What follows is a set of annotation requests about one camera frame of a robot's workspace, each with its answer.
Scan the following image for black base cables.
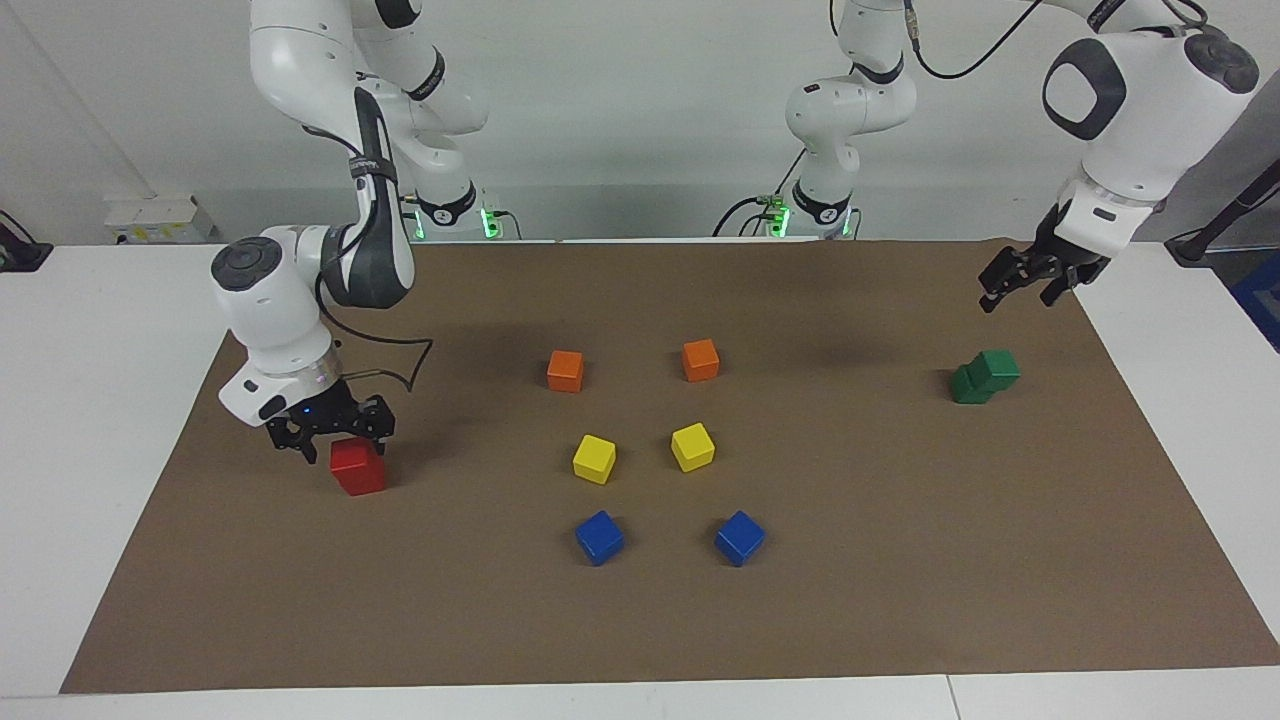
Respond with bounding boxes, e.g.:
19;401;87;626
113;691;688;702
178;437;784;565
712;150;806;238

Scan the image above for yellow wooden cube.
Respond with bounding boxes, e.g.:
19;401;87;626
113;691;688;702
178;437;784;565
572;434;618;486
670;422;716;473

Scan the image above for black pole stand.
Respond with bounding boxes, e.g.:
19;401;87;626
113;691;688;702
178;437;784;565
1165;158;1280;267

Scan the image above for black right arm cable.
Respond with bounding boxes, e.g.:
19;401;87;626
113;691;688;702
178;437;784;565
300;125;435;393

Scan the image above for brown table mat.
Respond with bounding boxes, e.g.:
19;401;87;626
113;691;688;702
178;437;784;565
60;240;1280;695

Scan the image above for green lit right base connector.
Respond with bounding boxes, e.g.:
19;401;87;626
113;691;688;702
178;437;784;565
478;190;516;241

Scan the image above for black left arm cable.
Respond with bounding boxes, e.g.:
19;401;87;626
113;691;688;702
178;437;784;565
830;0;1211;81

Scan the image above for blue crate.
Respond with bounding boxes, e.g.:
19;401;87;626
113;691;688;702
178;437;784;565
1228;250;1280;353

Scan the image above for black stand base with cable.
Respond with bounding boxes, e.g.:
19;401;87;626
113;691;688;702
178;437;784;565
0;210;53;273

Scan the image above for white power strip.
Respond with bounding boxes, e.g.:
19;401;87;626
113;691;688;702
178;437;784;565
105;195;216;246

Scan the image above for green wooden cube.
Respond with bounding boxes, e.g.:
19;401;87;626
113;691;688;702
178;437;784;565
968;349;1022;393
950;365;997;405

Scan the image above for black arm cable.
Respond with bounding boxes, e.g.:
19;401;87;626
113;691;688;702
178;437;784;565
830;0;1211;81
300;125;435;393

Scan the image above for green lit left base connector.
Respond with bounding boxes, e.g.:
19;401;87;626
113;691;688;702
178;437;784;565
755;192;796;239

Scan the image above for blue wooden cube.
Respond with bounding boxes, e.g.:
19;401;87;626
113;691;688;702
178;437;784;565
574;510;626;568
714;510;767;568

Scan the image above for green lit base connector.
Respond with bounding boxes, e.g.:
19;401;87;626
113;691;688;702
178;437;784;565
478;190;516;241
755;192;796;239

